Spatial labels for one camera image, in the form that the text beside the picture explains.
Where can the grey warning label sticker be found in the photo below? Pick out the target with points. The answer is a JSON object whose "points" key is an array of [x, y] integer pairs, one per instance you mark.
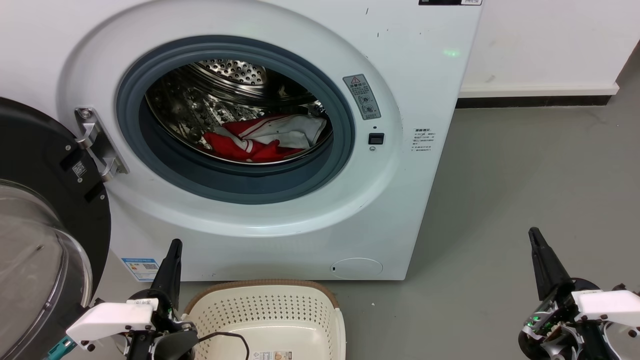
{"points": [[362, 97]]}

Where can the black door latch socket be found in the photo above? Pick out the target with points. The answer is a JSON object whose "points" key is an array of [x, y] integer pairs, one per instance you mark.
{"points": [[376, 138]]}

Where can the round drain filter cover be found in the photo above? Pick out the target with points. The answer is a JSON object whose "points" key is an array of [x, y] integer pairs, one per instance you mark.
{"points": [[356, 268]]}

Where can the black QR code sticker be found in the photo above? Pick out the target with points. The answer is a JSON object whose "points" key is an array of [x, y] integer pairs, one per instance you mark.
{"points": [[450, 2]]}

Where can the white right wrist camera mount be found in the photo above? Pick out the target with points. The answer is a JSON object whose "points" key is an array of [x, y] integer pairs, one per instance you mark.
{"points": [[610, 304]]}

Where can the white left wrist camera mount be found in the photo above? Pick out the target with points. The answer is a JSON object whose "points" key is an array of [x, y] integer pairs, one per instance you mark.
{"points": [[112, 317]]}

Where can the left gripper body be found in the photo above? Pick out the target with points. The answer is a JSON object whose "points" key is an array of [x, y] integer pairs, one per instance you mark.
{"points": [[170, 342]]}

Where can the black washer door with glass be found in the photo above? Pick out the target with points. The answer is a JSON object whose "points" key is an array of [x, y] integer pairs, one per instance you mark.
{"points": [[45, 145]]}

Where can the washing machine steel drum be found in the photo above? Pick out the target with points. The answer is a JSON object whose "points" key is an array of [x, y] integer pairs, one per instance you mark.
{"points": [[200, 100]]}

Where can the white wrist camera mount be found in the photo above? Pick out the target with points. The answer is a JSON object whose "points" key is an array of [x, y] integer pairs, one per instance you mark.
{"points": [[610, 304], [112, 317]]}

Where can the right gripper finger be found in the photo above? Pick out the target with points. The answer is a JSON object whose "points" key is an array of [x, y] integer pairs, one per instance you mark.
{"points": [[547, 267]]}

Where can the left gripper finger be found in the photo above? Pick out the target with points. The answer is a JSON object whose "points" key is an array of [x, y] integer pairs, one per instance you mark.
{"points": [[170, 275]]}

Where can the white front-load washing machine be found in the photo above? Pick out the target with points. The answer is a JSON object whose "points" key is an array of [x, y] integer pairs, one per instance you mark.
{"points": [[425, 75]]}

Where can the wall skirting board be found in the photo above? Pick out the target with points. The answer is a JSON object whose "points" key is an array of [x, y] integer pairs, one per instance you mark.
{"points": [[535, 92]]}

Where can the metal door hinge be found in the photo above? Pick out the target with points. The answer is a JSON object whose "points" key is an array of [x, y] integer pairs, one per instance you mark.
{"points": [[100, 145]]}

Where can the cream perforated laundry basket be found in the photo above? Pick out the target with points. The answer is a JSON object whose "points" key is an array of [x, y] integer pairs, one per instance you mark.
{"points": [[270, 310]]}

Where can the blue energy label sticker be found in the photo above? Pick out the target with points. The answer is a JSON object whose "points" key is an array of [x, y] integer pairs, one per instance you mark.
{"points": [[141, 269]]}

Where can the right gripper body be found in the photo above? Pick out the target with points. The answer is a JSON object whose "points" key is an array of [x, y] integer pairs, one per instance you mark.
{"points": [[565, 330]]}

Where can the printed sticker label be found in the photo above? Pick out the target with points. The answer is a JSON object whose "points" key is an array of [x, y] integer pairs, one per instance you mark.
{"points": [[271, 355]]}

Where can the red and white garment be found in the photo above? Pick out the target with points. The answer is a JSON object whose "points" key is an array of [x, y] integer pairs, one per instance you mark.
{"points": [[235, 147]]}

